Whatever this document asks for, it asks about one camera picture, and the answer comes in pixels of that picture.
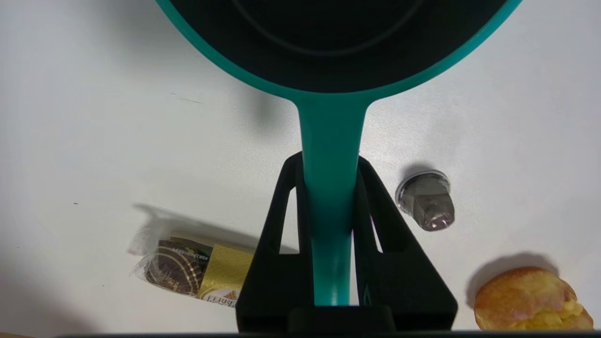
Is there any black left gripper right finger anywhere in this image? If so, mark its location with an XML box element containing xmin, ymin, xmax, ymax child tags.
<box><xmin>351</xmin><ymin>155</ymin><xmax>459</xmax><ymax>332</ymax></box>

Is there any silver coffee capsule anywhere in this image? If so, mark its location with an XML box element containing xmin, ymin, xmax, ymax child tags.
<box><xmin>395</xmin><ymin>169</ymin><xmax>455</xmax><ymax>232</ymax></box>

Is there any Ferrero Rocher chocolate pack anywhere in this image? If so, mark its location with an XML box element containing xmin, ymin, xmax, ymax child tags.
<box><xmin>127</xmin><ymin>220</ymin><xmax>257</xmax><ymax>309</ymax></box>

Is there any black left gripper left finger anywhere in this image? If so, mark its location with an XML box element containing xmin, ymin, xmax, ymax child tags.
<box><xmin>235</xmin><ymin>151</ymin><xmax>314</xmax><ymax>333</ymax></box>

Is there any teal saucepan with handle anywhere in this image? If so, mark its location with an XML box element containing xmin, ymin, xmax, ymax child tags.
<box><xmin>154</xmin><ymin>0</ymin><xmax>523</xmax><ymax>307</ymax></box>

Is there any round pink yellow pastry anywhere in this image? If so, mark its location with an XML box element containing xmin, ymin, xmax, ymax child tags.
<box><xmin>474</xmin><ymin>266</ymin><xmax>595</xmax><ymax>332</ymax></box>

